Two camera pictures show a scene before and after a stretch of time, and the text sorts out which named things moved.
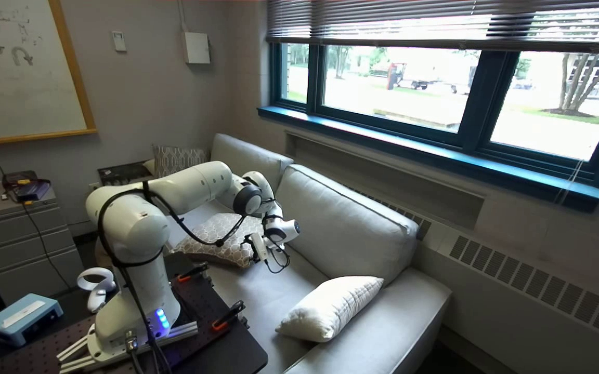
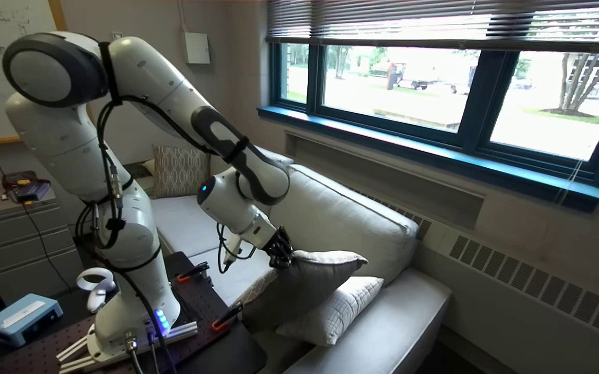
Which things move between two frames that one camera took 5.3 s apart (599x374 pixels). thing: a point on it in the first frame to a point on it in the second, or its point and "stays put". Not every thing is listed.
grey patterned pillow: (212, 235) to (306, 278)
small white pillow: (334, 305) stays put
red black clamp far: (185, 278) stays put
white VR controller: (100, 283) stays put
